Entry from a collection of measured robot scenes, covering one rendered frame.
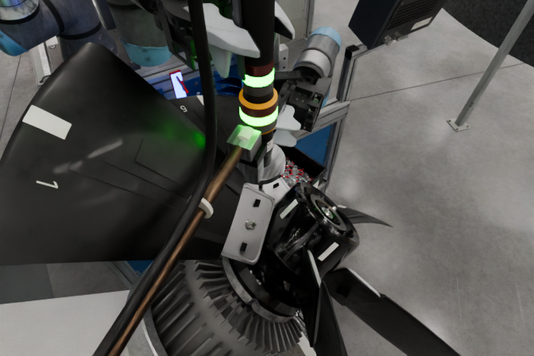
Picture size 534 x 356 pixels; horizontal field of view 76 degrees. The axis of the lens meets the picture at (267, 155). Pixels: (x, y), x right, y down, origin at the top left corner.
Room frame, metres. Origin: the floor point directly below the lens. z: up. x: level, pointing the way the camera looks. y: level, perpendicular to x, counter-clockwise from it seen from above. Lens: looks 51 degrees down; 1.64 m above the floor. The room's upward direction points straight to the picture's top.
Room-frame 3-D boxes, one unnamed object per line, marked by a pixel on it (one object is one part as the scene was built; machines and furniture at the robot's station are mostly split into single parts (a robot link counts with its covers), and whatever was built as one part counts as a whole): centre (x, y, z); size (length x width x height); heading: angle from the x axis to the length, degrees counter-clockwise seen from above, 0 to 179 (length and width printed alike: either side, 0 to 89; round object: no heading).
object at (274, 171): (0.28, 0.01, 1.31); 0.09 x 0.07 x 0.10; 157
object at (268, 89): (0.29, 0.01, 1.40); 0.03 x 0.03 x 0.01
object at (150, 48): (0.51, 0.19, 1.34); 0.11 x 0.08 x 0.11; 146
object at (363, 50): (0.93, -0.34, 1.04); 0.24 x 0.03 x 0.03; 122
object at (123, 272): (0.42, 0.48, 0.39); 0.04 x 0.04 x 0.78; 32
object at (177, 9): (0.32, 0.07, 1.47); 0.09 x 0.05 x 0.02; 33
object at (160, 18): (0.38, 0.09, 1.44); 0.12 x 0.08 x 0.09; 42
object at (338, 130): (0.88, -0.25, 0.39); 0.04 x 0.04 x 0.78; 32
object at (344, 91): (0.88, -0.25, 0.96); 0.03 x 0.03 x 0.20; 32
